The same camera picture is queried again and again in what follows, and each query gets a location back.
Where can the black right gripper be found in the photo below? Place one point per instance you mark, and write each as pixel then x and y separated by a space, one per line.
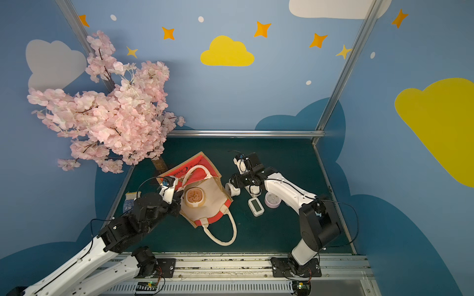
pixel 244 179

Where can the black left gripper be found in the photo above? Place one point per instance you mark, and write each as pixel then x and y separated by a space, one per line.
pixel 174 207

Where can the beige red canvas tote bag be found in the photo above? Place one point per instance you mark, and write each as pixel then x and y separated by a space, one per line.
pixel 199 171

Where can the small white digital clock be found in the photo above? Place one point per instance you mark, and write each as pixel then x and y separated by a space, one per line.
pixel 256 207

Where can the white rectangular digital clock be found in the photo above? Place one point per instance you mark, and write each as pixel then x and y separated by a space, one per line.
pixel 254 191

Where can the white twin bell alarm clock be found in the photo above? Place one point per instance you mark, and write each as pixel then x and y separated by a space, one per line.
pixel 231 190

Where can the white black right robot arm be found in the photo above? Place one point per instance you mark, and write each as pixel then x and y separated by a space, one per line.
pixel 319 221

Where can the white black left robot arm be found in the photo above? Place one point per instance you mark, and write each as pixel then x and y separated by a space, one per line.
pixel 77 276

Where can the blue white work glove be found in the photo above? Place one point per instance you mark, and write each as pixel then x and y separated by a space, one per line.
pixel 130 198

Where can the left small circuit board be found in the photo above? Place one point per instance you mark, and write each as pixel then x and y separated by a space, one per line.
pixel 147 288

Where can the small circuit board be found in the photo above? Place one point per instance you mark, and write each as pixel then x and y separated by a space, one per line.
pixel 301 288
pixel 147 288

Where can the pink cherry blossom tree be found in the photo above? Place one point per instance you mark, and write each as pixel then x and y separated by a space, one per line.
pixel 124 127

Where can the right small circuit board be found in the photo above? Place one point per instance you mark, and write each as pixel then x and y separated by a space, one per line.
pixel 301 288

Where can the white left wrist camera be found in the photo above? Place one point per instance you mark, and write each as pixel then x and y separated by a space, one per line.
pixel 167 188

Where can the aluminium back frame rail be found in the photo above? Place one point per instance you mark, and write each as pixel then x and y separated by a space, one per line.
pixel 245 134

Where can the aluminium left floor rail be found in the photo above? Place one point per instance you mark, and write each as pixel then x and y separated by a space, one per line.
pixel 113 189

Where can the aluminium floor rail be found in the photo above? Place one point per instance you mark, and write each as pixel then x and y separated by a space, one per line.
pixel 113 189
pixel 336 203

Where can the aluminium right floor rail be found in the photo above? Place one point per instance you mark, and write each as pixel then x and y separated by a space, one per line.
pixel 336 203

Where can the metal base rail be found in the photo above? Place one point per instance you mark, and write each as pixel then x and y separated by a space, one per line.
pixel 220 274

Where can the aluminium right corner post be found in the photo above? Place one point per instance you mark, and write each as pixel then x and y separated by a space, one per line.
pixel 358 46

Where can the aluminium corner post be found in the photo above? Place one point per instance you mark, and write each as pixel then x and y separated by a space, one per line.
pixel 358 46
pixel 73 19

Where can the aluminium left corner post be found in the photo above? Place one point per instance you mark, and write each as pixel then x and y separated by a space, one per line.
pixel 73 19

